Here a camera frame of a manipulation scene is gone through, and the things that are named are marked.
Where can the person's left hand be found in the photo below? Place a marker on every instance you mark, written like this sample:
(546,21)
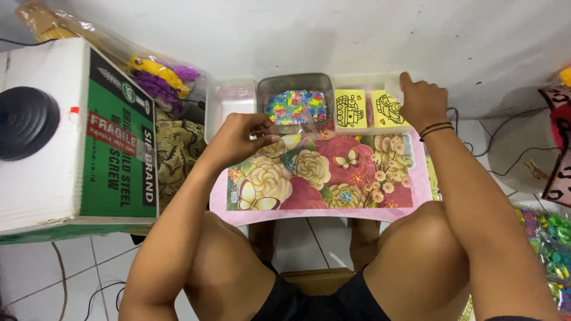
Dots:
(238,138)

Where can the person's right hand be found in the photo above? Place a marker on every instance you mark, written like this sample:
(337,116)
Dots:
(426,107)

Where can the clear plastic bag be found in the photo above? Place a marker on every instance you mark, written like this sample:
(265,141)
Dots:
(296,131)

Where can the black wrist band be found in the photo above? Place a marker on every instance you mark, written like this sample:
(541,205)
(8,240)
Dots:
(439,130)
(435,125)

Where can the empty clear plastic container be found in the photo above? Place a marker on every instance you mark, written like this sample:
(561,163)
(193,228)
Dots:
(229,107)

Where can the yellow car drawing card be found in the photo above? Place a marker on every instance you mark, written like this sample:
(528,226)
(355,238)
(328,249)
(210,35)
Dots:
(384,109)

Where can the brown batik cloth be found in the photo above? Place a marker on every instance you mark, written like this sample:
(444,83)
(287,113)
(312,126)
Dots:
(178,151)

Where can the clear container with cards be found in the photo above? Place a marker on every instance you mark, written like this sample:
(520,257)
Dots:
(357,82)

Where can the yellow train drawing card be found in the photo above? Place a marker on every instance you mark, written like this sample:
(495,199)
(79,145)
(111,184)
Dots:
(350,109)

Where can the grey clear plastic container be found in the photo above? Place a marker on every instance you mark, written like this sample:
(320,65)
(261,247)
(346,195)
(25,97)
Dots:
(294,84)

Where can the pile of colourful plastic beads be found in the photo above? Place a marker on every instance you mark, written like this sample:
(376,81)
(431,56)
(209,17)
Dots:
(312,105)

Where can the floral pink lap table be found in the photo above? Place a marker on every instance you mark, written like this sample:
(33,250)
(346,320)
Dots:
(321,178)

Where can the grey round stool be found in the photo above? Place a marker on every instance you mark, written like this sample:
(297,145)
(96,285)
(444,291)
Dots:
(517,147)

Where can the bag of yellow purple toys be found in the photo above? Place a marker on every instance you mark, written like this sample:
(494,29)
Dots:
(151,73)

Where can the person's left leg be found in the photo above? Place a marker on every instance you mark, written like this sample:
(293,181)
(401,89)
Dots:
(227,272)

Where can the person's leg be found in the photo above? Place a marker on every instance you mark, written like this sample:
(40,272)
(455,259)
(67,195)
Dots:
(227,272)
(415,258)

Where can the pink leopard print item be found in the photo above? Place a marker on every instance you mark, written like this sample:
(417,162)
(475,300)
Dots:
(560,147)

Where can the yellow toy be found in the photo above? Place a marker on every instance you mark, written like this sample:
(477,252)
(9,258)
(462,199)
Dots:
(566,76)

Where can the white green cardboard box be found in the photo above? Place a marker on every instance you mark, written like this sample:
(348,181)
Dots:
(89,142)

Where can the person's right leg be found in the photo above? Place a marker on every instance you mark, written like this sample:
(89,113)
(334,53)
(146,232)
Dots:
(415,258)

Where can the wooden stool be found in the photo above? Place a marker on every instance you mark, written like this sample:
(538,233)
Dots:
(319,281)

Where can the person's black shorts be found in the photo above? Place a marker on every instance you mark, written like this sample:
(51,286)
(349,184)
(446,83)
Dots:
(321,303)

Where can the bag of colourful plastic toys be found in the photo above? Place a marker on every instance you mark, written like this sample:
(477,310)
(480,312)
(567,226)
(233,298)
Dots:
(551,249)

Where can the black round ribbed disc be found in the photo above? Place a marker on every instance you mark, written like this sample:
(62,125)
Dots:
(26,122)

